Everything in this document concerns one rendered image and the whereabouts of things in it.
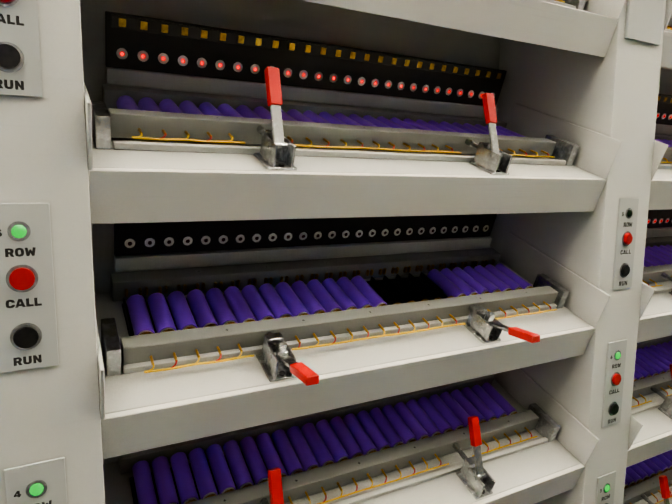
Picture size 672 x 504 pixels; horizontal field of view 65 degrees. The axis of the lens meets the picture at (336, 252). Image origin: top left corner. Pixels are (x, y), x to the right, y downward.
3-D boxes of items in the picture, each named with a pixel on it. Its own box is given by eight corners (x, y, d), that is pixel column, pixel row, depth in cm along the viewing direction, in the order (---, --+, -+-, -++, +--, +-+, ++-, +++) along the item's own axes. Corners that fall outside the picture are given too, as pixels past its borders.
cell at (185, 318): (184, 304, 58) (198, 339, 53) (166, 305, 57) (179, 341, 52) (185, 289, 57) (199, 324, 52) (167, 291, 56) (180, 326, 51)
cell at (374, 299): (360, 286, 69) (386, 314, 64) (348, 288, 68) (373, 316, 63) (363, 274, 68) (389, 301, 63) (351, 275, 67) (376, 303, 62)
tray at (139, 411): (583, 355, 73) (611, 296, 68) (101, 460, 44) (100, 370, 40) (486, 280, 88) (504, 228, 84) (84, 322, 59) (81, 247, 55)
